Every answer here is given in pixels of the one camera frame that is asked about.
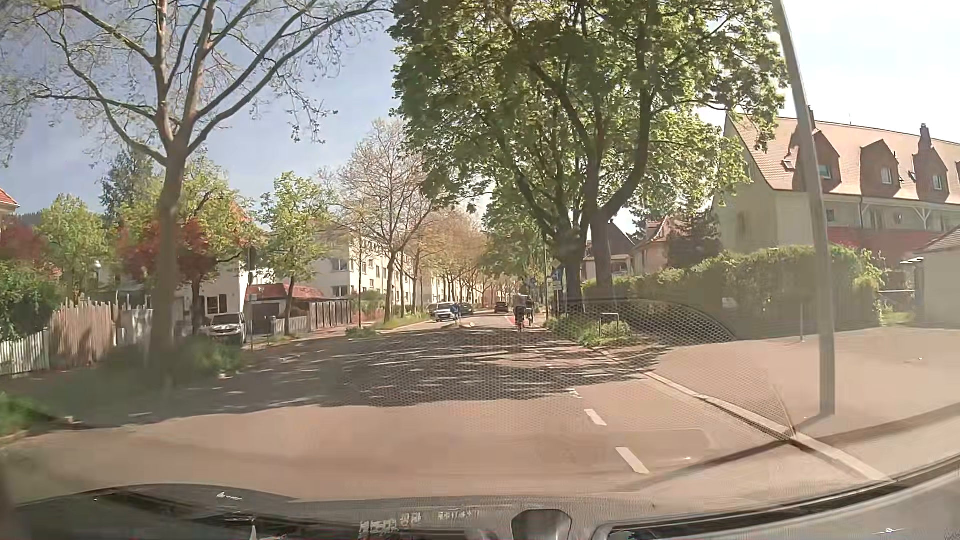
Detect white picket fence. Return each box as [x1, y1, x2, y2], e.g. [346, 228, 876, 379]
[0, 328, 52, 378]

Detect row of trees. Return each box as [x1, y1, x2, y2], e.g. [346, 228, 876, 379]
[328, 118, 498, 327]

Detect slender green tree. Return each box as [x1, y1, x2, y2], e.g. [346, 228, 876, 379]
[257, 171, 340, 336]

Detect green bush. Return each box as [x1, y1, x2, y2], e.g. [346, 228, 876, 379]
[0, 261, 64, 343]

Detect road markings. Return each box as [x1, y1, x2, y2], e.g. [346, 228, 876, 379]
[564, 386, 652, 477]

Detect light green tree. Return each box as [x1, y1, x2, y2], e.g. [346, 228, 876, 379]
[33, 193, 115, 303]

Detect white apartment building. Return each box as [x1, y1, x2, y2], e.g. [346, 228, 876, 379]
[176, 228, 436, 318]

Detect small pale building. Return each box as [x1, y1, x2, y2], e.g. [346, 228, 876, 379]
[902, 227, 960, 328]

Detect green hedge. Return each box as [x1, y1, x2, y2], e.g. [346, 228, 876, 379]
[581, 243, 888, 340]

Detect grass strip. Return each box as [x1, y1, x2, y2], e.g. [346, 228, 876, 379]
[0, 391, 57, 439]

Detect garage with red roof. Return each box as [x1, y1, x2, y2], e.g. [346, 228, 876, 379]
[245, 282, 333, 336]

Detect brown wooden fence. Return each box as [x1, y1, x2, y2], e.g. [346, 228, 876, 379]
[48, 298, 156, 370]

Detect large green leafy tree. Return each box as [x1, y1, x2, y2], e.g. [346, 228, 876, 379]
[390, 0, 789, 303]

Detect silver parked car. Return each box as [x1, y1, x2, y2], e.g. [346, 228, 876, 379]
[199, 311, 248, 347]

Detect house with dark roof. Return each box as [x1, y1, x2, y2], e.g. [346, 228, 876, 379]
[581, 216, 680, 283]

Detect wooden slat fence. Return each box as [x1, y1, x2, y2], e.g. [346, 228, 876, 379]
[268, 297, 355, 336]

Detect cream building with orange roof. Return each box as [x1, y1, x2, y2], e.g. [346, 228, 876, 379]
[712, 111, 960, 265]

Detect car's own bonnet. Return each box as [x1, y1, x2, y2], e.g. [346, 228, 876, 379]
[0, 456, 960, 540]

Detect grey asphalt road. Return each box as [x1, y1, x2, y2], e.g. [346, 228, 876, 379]
[0, 310, 897, 505]

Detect grass verge with weeds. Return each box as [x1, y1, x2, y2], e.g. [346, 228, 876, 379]
[96, 334, 247, 380]

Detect grey paved pavement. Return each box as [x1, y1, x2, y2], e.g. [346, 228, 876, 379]
[600, 324, 960, 483]

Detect large bare tree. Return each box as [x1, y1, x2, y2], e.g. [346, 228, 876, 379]
[0, 0, 393, 370]

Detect tall grey pole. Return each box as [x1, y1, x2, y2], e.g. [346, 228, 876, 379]
[771, 0, 837, 418]

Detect red-leaved tree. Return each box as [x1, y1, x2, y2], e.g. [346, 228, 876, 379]
[118, 216, 230, 335]

